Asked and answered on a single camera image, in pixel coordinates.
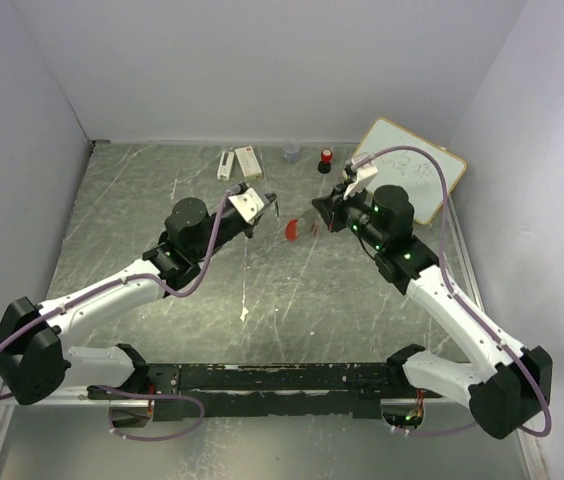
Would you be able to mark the small whiteboard wood frame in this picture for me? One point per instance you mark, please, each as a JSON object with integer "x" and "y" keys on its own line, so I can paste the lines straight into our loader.
{"x": 410, "y": 170}

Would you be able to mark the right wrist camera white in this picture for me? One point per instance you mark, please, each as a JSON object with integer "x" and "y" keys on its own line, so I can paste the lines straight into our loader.
{"x": 358, "y": 173}

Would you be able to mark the clear paperclip jar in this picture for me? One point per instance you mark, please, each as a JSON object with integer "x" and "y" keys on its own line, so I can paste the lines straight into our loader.
{"x": 291, "y": 150}

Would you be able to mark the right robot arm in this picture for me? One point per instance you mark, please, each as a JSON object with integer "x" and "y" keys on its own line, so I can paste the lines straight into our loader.
{"x": 503, "y": 383}

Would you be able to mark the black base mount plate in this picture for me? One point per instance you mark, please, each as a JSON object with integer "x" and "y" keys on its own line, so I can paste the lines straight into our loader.
{"x": 360, "y": 390}

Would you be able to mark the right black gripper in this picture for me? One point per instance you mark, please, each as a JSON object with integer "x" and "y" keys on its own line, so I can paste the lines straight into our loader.
{"x": 332, "y": 207}

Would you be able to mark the white stapler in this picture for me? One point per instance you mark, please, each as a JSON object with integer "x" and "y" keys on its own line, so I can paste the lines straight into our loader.
{"x": 225, "y": 166}

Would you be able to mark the red black stamp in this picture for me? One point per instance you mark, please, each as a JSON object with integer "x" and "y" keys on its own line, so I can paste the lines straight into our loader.
{"x": 325, "y": 163}

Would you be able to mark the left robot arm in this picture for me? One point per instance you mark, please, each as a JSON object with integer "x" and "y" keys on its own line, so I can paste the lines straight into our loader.
{"x": 40, "y": 344}

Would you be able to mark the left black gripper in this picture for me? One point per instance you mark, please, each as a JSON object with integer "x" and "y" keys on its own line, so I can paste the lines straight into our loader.
{"x": 249, "y": 227}

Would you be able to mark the white staples box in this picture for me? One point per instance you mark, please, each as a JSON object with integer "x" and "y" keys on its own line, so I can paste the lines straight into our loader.
{"x": 249, "y": 163}

